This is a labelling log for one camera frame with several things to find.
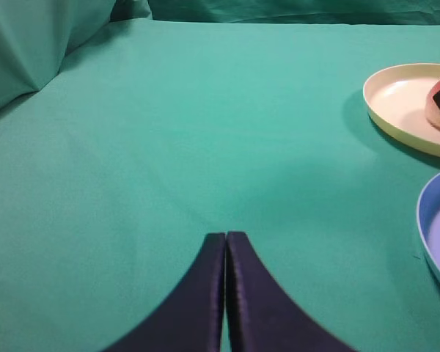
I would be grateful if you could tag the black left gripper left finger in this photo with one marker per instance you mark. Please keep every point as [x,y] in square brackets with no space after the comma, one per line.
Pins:
[190,318]

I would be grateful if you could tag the green tablecloth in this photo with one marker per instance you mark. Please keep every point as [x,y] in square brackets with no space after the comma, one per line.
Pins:
[157,133]

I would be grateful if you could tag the yellow plate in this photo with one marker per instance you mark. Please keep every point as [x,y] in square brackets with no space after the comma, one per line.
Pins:
[395,99]

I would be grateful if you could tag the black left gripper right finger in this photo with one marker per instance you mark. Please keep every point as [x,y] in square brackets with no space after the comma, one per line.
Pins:
[261,315]

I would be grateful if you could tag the red yellow round bread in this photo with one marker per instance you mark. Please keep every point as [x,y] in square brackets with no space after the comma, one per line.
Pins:
[432,112]

